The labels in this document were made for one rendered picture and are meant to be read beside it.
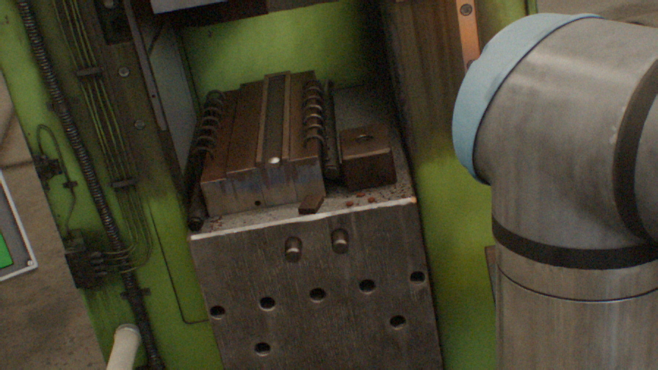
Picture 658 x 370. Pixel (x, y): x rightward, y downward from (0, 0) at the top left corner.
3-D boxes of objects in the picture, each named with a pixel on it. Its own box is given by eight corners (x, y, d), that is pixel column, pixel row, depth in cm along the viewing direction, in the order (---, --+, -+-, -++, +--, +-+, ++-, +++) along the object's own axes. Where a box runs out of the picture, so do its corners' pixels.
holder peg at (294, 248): (302, 262, 152) (299, 248, 150) (286, 265, 152) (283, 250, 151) (302, 249, 155) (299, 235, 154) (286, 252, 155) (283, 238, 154)
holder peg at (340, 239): (349, 254, 151) (346, 239, 150) (333, 257, 151) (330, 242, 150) (349, 241, 155) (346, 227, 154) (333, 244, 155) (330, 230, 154)
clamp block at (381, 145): (397, 183, 157) (391, 149, 154) (347, 192, 158) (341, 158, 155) (391, 154, 168) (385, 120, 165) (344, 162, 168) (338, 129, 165)
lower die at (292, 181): (326, 196, 158) (316, 150, 154) (209, 216, 159) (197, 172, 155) (321, 103, 195) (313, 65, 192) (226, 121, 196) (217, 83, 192)
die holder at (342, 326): (449, 412, 172) (416, 197, 152) (245, 445, 173) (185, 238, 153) (416, 255, 222) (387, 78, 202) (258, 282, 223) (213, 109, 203)
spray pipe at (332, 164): (341, 180, 157) (338, 164, 155) (324, 183, 157) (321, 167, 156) (334, 103, 187) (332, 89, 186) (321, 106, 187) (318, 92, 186)
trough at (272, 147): (288, 164, 155) (287, 156, 154) (257, 169, 155) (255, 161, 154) (291, 76, 192) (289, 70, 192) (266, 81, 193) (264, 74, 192)
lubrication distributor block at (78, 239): (111, 297, 177) (90, 235, 171) (79, 303, 177) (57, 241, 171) (114, 287, 180) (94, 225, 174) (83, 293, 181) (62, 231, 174)
